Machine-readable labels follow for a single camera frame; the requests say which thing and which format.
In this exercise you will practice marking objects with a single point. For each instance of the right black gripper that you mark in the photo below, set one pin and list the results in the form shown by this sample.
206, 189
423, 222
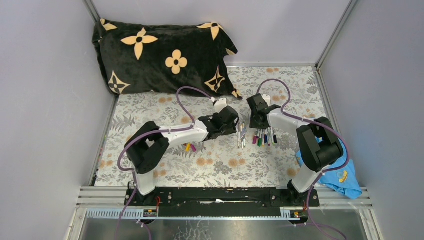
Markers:
254, 125

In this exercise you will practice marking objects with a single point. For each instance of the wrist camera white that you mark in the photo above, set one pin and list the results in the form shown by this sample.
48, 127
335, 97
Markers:
220, 104
267, 99

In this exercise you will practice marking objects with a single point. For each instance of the dark green end marker pen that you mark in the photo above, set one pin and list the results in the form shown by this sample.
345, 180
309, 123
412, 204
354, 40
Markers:
260, 138

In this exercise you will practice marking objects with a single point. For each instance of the blue cloth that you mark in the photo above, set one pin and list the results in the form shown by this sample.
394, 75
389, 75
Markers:
343, 180

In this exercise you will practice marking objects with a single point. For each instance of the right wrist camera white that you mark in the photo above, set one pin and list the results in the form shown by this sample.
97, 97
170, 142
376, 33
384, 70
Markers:
267, 99

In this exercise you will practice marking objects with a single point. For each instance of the black pillow with beige flowers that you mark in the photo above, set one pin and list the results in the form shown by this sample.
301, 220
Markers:
137, 58

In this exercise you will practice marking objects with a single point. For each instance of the floral table mat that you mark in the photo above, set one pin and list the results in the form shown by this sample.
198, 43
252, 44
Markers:
216, 163

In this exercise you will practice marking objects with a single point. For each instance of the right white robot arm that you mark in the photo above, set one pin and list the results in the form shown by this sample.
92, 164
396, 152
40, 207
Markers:
319, 144

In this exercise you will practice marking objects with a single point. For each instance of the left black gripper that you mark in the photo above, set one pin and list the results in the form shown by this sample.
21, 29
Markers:
230, 130

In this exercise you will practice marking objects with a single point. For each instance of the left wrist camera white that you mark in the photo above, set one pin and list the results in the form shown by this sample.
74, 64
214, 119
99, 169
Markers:
220, 104

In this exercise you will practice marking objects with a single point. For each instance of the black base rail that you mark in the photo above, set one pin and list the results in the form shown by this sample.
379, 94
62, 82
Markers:
230, 202

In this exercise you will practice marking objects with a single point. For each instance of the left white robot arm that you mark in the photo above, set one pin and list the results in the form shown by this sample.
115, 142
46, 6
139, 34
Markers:
148, 146

